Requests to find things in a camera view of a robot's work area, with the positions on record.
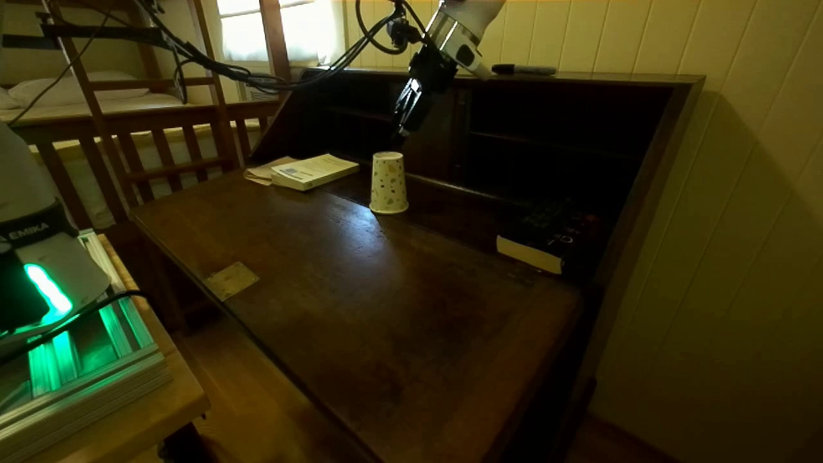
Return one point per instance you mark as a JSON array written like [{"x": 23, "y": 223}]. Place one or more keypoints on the white paperback book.
[{"x": 315, "y": 170}]

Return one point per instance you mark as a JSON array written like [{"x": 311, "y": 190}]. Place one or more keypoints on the white dotted paper cup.
[{"x": 389, "y": 183}]

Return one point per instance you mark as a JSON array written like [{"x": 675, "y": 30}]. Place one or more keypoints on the white mattress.
[{"x": 77, "y": 94}]

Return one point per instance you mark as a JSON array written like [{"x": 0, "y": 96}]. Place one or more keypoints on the dark wooden secretary desk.
[{"x": 387, "y": 325}]

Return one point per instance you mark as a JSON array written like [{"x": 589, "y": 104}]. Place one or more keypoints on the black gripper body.
[{"x": 427, "y": 72}]

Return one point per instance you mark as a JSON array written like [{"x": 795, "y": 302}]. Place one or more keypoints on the brown paper envelope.
[{"x": 257, "y": 174}]

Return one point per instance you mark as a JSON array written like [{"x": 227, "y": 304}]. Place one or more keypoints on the small dark remote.
[{"x": 527, "y": 69}]

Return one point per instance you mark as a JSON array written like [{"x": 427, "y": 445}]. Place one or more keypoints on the aluminium extrusion frame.
[{"x": 77, "y": 351}]

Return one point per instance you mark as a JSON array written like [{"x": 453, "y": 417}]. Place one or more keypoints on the small beige sticky note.
[{"x": 232, "y": 280}]

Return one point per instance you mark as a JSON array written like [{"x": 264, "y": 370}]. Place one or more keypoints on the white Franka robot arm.
[{"x": 467, "y": 22}]

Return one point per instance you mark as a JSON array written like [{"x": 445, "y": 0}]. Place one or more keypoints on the black metal bar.
[{"x": 103, "y": 35}]

